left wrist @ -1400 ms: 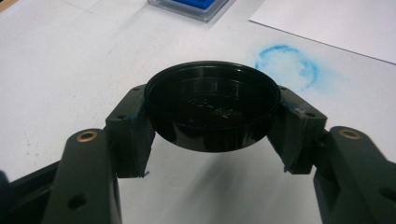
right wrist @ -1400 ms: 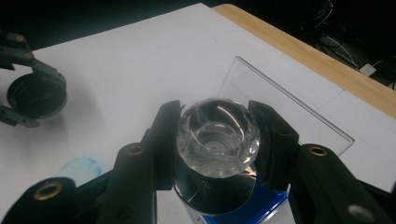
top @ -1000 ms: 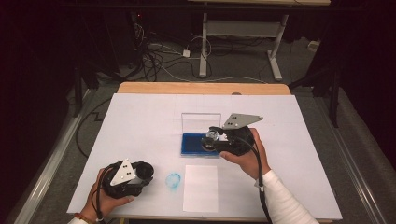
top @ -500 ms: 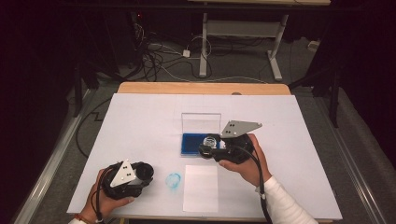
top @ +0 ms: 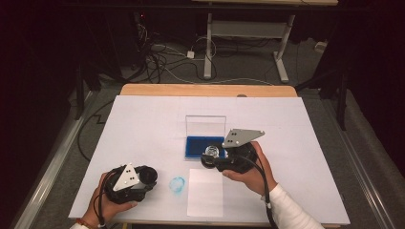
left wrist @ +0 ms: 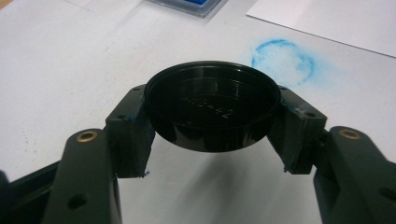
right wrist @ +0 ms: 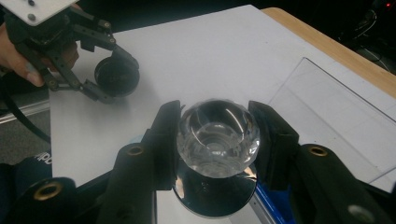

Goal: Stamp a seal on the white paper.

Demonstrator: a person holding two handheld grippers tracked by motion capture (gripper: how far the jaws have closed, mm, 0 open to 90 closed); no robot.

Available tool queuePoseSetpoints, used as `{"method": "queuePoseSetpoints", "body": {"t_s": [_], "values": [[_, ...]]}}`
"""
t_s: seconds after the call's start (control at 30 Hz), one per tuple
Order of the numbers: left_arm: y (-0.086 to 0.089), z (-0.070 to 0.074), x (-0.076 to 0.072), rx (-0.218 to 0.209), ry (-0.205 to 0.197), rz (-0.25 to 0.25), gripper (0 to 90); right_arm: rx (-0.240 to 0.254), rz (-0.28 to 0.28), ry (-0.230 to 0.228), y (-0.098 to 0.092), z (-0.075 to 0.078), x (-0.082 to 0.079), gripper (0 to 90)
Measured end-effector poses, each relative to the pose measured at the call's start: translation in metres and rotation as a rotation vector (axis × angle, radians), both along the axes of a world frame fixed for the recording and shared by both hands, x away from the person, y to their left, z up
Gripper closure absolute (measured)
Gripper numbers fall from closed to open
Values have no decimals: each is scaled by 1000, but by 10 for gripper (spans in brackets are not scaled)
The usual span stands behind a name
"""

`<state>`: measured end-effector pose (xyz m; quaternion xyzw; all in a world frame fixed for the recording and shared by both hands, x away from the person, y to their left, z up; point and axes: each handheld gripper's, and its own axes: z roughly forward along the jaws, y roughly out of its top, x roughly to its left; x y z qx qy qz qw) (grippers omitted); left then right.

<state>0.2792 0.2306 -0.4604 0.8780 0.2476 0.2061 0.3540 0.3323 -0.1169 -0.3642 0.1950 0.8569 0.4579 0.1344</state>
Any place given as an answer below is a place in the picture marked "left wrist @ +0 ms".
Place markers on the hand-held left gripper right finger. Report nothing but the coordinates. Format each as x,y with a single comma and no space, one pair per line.
295,137

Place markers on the white paper sheet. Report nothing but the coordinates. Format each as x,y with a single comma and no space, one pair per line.
327,18

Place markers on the black round plastic lid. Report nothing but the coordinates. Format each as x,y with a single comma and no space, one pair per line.
211,109

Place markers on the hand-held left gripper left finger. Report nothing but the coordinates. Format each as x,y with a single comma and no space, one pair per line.
129,140

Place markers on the blue ink pad clear case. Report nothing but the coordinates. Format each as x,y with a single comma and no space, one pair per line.
190,6

